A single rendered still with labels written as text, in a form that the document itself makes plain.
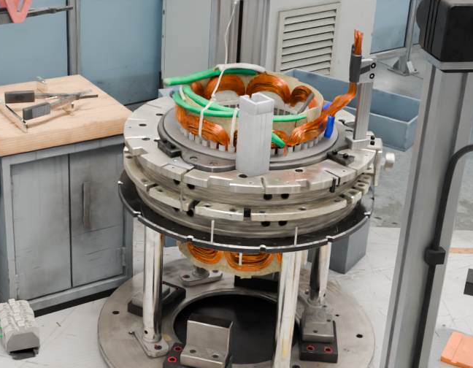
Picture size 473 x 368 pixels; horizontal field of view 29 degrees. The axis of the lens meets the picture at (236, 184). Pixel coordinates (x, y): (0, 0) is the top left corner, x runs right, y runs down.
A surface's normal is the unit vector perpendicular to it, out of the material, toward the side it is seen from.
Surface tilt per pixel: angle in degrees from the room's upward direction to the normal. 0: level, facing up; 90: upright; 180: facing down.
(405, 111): 90
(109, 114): 0
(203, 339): 90
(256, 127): 90
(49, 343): 0
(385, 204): 0
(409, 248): 90
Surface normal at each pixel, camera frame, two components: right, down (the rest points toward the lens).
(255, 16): 0.03, 0.44
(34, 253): 0.55, 0.39
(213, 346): -0.26, 0.41
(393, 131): -0.53, 0.34
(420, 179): -0.97, 0.05
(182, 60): -0.78, 0.24
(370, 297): 0.06, -0.90
